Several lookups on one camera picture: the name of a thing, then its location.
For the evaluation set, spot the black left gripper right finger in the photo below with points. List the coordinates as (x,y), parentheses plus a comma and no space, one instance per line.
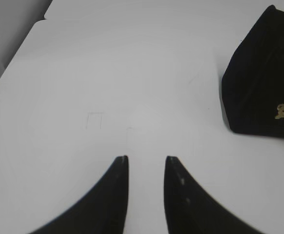
(189,209)

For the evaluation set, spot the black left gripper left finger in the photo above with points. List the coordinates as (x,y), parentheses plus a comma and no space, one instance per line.
(102,210)

